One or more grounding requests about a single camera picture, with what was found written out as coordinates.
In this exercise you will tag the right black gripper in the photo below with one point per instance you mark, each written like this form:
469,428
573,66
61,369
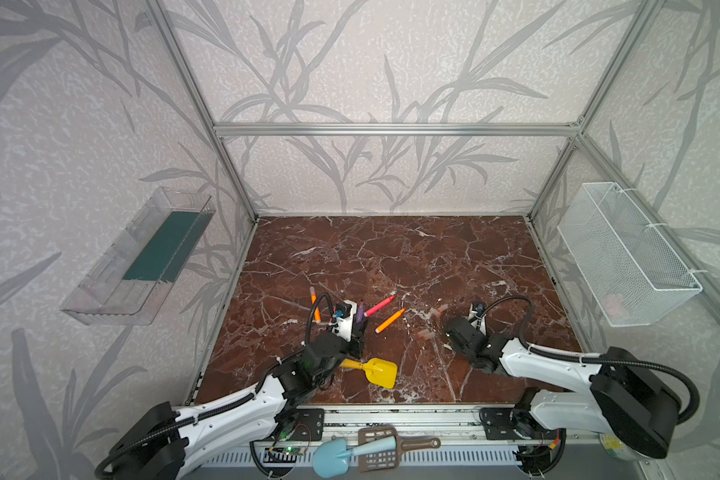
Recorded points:
456,327

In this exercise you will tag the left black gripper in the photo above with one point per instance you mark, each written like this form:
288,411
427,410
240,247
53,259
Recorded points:
355,339

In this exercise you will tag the orange highlighter pair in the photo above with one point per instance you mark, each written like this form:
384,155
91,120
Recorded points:
315,309
389,321

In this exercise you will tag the purple highlighter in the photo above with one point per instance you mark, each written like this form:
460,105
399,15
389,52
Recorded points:
359,318

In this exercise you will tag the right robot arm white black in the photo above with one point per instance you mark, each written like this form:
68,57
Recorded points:
612,393

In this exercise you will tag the translucent pen cap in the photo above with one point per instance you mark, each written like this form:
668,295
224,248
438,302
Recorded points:
426,335
438,311

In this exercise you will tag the yellow toy shovel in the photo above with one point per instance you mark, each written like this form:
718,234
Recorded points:
377,371

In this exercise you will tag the pink highlighter centre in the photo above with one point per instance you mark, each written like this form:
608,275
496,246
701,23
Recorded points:
373,310

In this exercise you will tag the light blue toy shovel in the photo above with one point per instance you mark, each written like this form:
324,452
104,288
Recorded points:
332,458

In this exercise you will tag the small circuit board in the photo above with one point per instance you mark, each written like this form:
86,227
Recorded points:
286,455

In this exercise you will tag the brown toy sieve scoop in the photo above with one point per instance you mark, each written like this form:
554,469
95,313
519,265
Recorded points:
390,459

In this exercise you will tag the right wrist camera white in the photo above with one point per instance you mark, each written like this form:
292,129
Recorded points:
477,315

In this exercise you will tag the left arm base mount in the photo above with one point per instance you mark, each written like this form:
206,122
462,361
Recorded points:
303,424

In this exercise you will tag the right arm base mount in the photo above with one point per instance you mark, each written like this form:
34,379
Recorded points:
504,423

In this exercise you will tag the white wire mesh basket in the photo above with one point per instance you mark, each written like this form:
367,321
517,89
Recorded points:
633,273

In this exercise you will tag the clear plastic wall tray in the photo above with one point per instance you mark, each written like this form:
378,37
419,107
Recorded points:
131,281

